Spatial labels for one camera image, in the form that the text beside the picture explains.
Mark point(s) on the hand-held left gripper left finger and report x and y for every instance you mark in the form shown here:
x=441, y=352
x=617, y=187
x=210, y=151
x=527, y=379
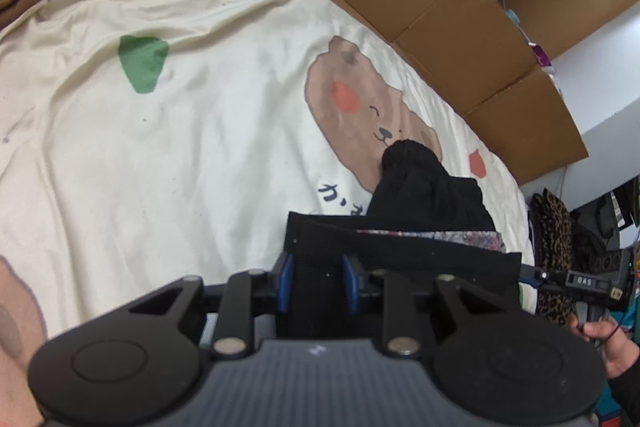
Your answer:
x=286, y=279

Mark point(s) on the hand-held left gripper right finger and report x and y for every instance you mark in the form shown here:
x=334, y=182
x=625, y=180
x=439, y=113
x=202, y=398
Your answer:
x=350, y=282

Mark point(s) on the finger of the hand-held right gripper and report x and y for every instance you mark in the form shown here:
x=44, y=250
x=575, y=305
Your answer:
x=542, y=278

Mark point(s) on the black sweater with patterned sleeves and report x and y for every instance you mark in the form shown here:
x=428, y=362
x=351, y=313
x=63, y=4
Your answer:
x=430, y=207

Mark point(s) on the person's right forearm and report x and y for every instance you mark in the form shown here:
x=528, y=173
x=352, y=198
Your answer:
x=630, y=394

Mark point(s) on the person's right hand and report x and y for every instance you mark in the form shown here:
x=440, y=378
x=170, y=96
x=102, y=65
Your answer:
x=620, y=349

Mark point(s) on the leopard print cushion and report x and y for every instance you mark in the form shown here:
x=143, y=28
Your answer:
x=552, y=227

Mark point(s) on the dark cluttered furniture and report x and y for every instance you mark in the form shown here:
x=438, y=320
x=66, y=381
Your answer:
x=607, y=217

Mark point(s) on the teal orange printed garment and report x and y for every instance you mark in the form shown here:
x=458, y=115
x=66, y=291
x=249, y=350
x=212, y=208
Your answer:
x=607, y=407

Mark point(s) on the cream bear print bedsheet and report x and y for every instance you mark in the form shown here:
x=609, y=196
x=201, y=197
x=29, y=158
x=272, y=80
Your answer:
x=175, y=157

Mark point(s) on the purple white cloth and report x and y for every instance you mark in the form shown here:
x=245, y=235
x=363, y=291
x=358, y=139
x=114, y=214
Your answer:
x=542, y=57

